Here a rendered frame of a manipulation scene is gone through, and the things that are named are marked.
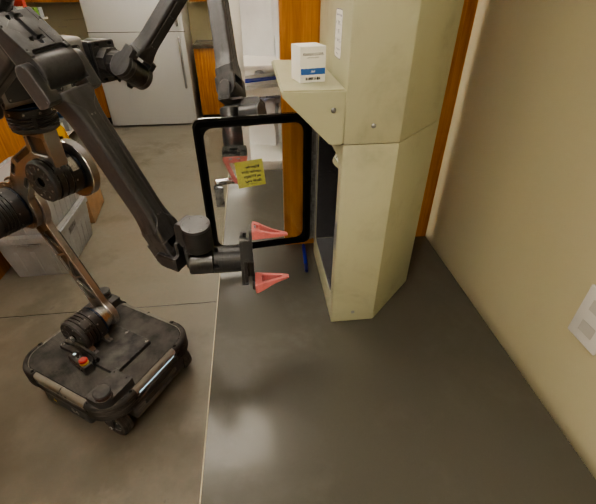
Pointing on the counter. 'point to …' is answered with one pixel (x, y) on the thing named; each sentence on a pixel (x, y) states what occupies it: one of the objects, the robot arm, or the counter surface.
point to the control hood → (315, 101)
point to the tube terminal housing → (383, 139)
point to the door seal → (252, 123)
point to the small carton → (308, 62)
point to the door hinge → (314, 183)
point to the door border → (250, 125)
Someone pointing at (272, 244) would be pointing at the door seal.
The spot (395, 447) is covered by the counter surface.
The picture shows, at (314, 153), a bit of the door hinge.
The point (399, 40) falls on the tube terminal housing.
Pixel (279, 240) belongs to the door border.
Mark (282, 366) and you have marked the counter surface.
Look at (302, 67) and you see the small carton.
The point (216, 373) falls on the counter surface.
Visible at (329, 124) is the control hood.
